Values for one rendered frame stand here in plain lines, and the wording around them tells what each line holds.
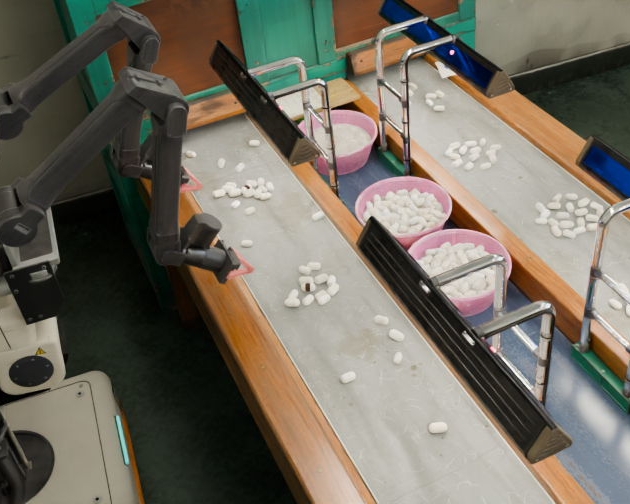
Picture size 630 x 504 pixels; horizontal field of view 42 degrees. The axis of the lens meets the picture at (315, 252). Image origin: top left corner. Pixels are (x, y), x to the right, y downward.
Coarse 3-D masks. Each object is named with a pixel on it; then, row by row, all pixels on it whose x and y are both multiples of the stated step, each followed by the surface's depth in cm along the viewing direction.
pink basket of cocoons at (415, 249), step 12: (420, 240) 217; (432, 240) 219; (444, 240) 220; (468, 240) 219; (480, 240) 218; (492, 240) 215; (420, 252) 218; (492, 252) 216; (504, 252) 211; (456, 300) 200; (468, 300) 200; (480, 300) 202; (492, 300) 208; (468, 312) 206
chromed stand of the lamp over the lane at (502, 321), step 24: (480, 264) 157; (504, 264) 159; (504, 288) 164; (504, 312) 167; (528, 312) 146; (552, 312) 148; (480, 336) 144; (552, 336) 152; (504, 360) 174; (528, 384) 168
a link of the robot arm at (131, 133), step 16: (128, 48) 201; (144, 48) 195; (128, 64) 203; (144, 64) 202; (128, 128) 213; (112, 144) 221; (128, 144) 216; (112, 160) 222; (128, 160) 219; (128, 176) 223
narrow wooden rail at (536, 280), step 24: (432, 168) 242; (456, 192) 232; (456, 216) 233; (480, 216) 223; (504, 240) 215; (528, 264) 207; (528, 288) 208; (552, 288) 200; (576, 312) 193; (576, 336) 195; (600, 336) 187; (624, 360) 181
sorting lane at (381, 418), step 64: (256, 128) 273; (192, 192) 249; (256, 256) 224; (320, 256) 221; (320, 320) 203; (320, 384) 188; (384, 384) 186; (448, 384) 184; (384, 448) 173; (448, 448) 171
